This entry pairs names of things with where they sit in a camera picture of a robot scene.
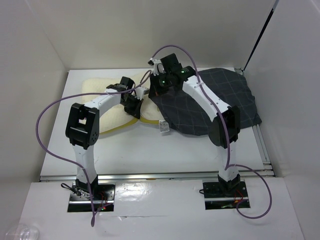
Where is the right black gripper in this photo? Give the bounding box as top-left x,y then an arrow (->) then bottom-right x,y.
148,71 -> 172,99

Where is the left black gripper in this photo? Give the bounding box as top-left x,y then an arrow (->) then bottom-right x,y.
120,94 -> 143,119

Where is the cream yellow pillow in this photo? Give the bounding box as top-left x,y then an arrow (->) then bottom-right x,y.
82,71 -> 163,134

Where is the dark grey plaid pillowcase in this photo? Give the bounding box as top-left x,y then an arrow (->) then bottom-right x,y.
151,68 -> 262,136

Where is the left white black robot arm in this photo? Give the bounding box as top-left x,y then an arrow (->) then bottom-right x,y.
65,76 -> 148,200

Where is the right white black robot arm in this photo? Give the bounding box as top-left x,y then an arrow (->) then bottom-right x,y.
148,53 -> 241,196

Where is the clear plastic object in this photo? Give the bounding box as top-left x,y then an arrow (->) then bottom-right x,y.
4,223 -> 40,240

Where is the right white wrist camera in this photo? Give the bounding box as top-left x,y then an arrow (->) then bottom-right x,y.
148,58 -> 165,76

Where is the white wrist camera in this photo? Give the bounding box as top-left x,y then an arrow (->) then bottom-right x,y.
148,58 -> 165,76
135,86 -> 150,99

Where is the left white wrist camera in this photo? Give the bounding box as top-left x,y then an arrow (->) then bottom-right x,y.
135,86 -> 150,99

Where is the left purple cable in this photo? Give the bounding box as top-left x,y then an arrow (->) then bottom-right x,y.
35,69 -> 154,227

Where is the aluminium rail front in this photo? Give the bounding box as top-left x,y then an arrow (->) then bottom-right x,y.
38,171 -> 275,182

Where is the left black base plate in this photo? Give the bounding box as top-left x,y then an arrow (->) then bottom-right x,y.
69,183 -> 116,204

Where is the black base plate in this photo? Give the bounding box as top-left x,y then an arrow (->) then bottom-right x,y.
199,181 -> 248,199
69,183 -> 116,204

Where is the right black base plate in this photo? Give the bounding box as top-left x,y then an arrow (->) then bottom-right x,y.
199,181 -> 248,199

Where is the dark vertical frame pole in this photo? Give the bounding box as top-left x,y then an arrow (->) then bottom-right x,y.
242,0 -> 279,72

